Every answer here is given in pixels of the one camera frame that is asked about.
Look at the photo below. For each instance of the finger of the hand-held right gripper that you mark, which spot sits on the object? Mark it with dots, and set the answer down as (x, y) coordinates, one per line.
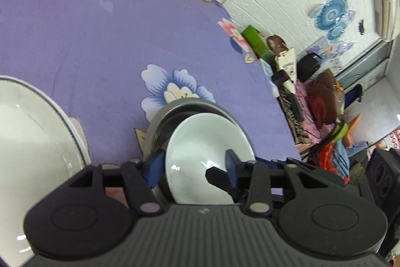
(217, 178)
(275, 165)

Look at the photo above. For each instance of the white air conditioner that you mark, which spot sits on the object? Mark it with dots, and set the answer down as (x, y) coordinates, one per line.
(389, 13)

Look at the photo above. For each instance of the medium blue paper fan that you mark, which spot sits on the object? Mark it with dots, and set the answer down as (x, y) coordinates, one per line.
(337, 31)

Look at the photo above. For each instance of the brown bag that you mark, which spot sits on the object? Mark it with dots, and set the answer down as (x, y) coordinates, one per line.
(325, 91)

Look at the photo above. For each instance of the stainless steel bowl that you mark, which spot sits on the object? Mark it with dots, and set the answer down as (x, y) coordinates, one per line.
(159, 129)

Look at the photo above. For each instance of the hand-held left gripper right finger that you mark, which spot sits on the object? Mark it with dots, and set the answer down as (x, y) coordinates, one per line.
(233, 168)

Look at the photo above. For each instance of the black charger block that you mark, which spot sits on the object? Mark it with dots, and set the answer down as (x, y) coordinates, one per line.
(280, 76)

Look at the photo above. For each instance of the black wall hook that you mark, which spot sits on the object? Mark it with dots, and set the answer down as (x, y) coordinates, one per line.
(361, 26)

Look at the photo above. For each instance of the pale wall pictures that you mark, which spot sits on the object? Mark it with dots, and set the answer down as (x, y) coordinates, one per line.
(328, 49)

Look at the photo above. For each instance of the black bag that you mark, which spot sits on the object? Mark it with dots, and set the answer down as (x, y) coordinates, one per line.
(307, 66)

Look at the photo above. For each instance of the white plate with blue rim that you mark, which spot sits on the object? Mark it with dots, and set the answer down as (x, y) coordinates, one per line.
(28, 145)

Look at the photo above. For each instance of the printed paper bag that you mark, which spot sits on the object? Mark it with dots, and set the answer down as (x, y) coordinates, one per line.
(286, 65)

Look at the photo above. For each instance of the pink patterned cloth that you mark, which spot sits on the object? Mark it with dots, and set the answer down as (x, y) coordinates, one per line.
(307, 123)

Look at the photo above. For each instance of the green box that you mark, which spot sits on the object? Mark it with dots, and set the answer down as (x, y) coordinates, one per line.
(254, 40)

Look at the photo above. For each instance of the colourful cloth pile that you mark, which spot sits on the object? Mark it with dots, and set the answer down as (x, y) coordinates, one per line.
(340, 157)

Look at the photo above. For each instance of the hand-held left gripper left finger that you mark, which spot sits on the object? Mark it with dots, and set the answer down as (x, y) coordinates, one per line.
(155, 168)

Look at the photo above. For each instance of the black speaker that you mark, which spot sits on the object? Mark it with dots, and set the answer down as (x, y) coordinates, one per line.
(381, 179)

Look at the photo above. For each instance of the purple floral tablecloth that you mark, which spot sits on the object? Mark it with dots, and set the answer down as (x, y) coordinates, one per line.
(109, 51)

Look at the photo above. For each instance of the brown pouch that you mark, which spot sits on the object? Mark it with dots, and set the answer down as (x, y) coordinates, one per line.
(276, 44)

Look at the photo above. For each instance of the black power adapter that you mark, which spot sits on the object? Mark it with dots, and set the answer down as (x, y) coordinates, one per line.
(296, 107)

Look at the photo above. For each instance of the large blue paper fan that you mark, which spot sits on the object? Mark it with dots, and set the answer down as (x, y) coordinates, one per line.
(331, 12)

